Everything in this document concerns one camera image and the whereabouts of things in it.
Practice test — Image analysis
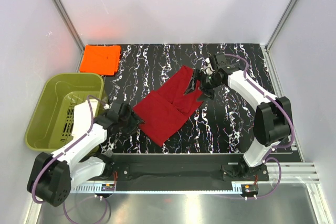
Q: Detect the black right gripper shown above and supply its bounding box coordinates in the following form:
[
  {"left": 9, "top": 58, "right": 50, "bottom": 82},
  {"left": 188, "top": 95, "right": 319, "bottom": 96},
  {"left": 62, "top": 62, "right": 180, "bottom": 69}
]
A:
[{"left": 184, "top": 69, "right": 223, "bottom": 103}]

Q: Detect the red t shirt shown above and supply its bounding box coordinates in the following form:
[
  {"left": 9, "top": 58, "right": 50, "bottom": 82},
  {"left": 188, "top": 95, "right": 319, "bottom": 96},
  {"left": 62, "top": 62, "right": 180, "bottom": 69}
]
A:
[{"left": 133, "top": 66, "right": 202, "bottom": 147}]

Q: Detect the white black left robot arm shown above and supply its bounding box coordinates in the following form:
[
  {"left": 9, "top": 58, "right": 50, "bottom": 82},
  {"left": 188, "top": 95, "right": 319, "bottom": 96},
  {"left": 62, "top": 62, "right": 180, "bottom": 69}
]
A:
[{"left": 27, "top": 99, "right": 144, "bottom": 207}]

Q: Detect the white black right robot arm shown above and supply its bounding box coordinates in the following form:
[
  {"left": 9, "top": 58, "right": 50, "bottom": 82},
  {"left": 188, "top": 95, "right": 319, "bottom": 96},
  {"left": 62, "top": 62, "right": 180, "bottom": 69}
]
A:
[{"left": 184, "top": 52, "right": 295, "bottom": 180}]

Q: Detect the folded orange t shirt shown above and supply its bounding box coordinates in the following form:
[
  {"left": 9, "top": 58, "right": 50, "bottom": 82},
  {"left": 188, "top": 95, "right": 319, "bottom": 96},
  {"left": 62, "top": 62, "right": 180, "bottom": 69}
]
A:
[{"left": 79, "top": 45, "right": 121, "bottom": 76}]

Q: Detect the left orange connector block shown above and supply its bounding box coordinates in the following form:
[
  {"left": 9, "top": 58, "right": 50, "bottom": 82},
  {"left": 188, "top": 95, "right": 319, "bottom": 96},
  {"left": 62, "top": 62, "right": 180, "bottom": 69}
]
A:
[{"left": 101, "top": 184, "right": 115, "bottom": 191}]

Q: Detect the orange connector block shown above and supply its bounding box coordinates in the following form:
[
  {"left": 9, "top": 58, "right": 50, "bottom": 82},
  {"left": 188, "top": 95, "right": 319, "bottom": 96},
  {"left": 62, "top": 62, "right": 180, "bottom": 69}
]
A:
[
  {"left": 242, "top": 184, "right": 259, "bottom": 193},
  {"left": 101, "top": 184, "right": 115, "bottom": 191}
]

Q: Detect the olive green plastic bin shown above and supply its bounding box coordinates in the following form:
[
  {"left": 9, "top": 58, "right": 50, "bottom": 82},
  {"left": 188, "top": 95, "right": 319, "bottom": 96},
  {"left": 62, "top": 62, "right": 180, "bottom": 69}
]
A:
[{"left": 25, "top": 73, "right": 107, "bottom": 153}]

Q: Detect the right orange connector block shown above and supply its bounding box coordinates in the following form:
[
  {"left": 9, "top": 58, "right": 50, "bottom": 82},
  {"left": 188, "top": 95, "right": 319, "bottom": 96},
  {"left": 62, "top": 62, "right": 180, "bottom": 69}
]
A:
[{"left": 242, "top": 184, "right": 259, "bottom": 193}]

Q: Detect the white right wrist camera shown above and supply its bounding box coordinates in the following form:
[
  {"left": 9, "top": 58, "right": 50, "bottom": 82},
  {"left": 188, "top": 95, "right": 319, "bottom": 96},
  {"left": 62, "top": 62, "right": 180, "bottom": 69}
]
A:
[{"left": 204, "top": 58, "right": 214, "bottom": 75}]

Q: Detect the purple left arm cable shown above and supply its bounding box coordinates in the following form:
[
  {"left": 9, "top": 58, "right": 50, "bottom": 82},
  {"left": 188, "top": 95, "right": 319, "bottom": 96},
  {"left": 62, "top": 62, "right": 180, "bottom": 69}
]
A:
[{"left": 31, "top": 94, "right": 113, "bottom": 222}]

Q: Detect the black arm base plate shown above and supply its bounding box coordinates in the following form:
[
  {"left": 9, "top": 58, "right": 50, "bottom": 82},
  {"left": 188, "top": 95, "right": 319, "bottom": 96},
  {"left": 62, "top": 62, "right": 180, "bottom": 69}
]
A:
[{"left": 109, "top": 154, "right": 269, "bottom": 193}]

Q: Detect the aluminium frame rail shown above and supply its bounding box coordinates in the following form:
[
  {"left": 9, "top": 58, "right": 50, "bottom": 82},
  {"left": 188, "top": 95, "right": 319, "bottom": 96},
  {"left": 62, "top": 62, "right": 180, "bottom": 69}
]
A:
[{"left": 70, "top": 162, "right": 319, "bottom": 195}]

